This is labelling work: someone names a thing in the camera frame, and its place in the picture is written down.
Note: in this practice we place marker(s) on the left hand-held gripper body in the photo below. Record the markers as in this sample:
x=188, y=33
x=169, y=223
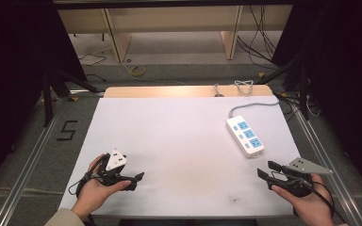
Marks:
x=116, y=160

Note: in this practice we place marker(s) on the black metal stand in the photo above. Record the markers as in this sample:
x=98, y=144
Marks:
x=295, y=72
x=55, y=86

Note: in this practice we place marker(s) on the person's right hand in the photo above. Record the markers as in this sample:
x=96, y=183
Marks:
x=309, y=205

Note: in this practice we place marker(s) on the white power strip blue sockets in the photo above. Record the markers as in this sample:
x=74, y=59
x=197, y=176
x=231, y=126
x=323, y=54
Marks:
x=245, y=136

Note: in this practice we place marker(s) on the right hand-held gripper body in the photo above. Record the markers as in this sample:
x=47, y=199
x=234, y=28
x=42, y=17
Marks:
x=298, y=179

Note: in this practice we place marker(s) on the person's left hand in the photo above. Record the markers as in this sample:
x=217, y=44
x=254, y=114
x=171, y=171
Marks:
x=95, y=193

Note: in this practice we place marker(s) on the black curtain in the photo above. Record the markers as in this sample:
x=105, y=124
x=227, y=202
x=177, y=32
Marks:
x=12, y=78
x=345, y=78

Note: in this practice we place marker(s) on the yellow tape roll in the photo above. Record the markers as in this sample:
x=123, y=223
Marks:
x=137, y=70

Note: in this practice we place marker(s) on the aluminium rail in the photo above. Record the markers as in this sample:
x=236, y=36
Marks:
x=31, y=160
x=330, y=157

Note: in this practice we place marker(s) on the light wooden bench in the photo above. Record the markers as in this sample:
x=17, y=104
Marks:
x=176, y=20

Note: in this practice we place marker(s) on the white board sheet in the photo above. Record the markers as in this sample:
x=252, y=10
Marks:
x=176, y=141

